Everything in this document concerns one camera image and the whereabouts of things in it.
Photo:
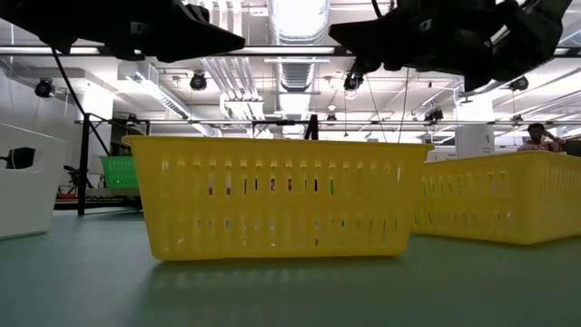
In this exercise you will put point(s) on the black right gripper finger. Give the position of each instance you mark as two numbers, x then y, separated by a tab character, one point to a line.
381	63
386	36

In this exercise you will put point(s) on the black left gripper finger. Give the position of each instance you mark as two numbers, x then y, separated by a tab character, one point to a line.
195	29
190	53

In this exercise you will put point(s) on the yellow slotted plastic basket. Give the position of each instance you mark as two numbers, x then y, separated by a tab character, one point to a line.
272	147
499	161

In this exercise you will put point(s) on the green slotted plastic basket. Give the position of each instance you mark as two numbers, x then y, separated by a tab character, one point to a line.
119	172

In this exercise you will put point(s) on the white plastic storage bin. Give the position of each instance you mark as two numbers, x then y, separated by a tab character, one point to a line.
27	204

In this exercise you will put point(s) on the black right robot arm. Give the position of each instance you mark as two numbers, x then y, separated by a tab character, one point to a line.
535	32

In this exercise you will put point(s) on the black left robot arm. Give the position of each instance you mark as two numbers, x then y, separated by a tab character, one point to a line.
27	18

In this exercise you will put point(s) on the black ceiling spot lamp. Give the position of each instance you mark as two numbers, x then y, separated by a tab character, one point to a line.
198	81
434	115
518	83
44	87
352	82

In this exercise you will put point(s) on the long ceiling light bar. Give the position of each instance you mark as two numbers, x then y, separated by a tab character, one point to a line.
290	50

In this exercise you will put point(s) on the white building pillar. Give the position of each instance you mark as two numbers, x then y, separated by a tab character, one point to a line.
474	141

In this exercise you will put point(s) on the person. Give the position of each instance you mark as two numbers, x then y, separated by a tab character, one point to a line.
538	136

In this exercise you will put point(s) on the green table mat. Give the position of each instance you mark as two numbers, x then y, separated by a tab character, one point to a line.
290	295

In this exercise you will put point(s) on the grey horizontal pipe rail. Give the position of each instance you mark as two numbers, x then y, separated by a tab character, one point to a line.
408	122

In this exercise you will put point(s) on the silver ventilation duct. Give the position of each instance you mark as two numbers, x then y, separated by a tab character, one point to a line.
297	77

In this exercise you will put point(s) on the wooden shelf with black frame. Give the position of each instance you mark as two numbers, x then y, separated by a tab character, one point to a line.
84	181

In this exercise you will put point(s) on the black aluminium rig frame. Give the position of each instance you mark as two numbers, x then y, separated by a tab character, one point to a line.
113	205

